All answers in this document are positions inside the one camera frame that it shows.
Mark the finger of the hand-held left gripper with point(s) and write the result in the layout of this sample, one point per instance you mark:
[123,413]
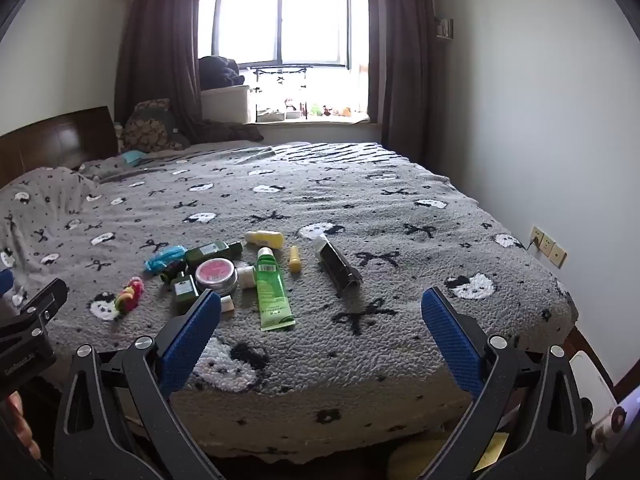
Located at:
[42,302]
[5,281]

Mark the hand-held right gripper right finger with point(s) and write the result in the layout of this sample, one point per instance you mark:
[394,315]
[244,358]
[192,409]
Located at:
[450,345]

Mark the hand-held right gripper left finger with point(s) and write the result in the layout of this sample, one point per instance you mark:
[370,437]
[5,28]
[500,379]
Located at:
[192,340]

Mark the small silver box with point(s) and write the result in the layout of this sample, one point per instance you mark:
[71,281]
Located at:
[183,294]

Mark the small white block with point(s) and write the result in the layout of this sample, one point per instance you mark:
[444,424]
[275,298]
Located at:
[227,305]

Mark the pink lid round tin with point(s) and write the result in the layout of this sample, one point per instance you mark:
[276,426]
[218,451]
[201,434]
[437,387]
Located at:
[216,275]

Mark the small dark green bottle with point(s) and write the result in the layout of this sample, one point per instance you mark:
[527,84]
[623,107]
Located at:
[172,270]

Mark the small white jar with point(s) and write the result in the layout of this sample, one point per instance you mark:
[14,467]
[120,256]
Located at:
[245,277]

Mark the blue wrapper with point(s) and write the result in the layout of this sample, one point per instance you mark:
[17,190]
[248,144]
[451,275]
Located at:
[164,259]

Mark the long dark green bottle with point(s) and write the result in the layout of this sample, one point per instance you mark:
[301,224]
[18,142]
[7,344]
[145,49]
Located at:
[212,252]

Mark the green squeeze tube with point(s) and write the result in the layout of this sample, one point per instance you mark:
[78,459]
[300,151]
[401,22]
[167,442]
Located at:
[270,290]

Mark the pale yellow bottle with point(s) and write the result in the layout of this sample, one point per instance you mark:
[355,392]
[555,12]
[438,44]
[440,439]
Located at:
[262,237]

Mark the small yellow tube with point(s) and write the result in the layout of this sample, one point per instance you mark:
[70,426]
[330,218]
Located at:
[295,259]

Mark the dark tube with white cap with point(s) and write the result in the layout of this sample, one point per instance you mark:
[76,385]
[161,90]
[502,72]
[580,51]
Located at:
[340,267]

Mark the person's left hand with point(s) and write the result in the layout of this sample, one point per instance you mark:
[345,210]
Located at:
[20,425]

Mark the wooden headboard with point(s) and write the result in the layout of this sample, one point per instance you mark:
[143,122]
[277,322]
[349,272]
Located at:
[55,140]

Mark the white plastic object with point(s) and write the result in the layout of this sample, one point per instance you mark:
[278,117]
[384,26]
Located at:
[597,385]

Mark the teal cloth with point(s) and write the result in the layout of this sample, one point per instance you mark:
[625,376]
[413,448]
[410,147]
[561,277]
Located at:
[132,156]

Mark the grey printed blanket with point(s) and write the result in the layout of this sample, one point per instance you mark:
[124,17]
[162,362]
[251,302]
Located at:
[350,200]

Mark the purple and white device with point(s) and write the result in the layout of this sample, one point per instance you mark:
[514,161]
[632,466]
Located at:
[620,420]

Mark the patterned brown pillow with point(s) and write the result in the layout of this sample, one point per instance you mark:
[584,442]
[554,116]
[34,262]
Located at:
[150,127]

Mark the white storage box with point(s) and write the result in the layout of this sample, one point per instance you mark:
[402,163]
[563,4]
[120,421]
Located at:
[225,104]

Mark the row of small figurines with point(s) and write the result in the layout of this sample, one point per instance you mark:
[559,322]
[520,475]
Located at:
[320,109]

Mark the dark clothes pile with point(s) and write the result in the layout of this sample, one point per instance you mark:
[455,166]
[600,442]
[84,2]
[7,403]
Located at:
[220,72]

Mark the black hanging clip rack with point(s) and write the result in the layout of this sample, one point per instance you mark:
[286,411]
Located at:
[280,74]

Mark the dark brown curtain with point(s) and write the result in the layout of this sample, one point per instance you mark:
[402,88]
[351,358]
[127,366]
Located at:
[400,55]
[160,45]

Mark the window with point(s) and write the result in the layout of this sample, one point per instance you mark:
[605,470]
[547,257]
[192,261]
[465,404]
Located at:
[280,25]

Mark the wall socket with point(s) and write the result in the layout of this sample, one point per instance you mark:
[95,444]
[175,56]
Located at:
[556,252]
[537,237]

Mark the wall switch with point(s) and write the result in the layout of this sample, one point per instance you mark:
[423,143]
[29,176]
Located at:
[444,27]

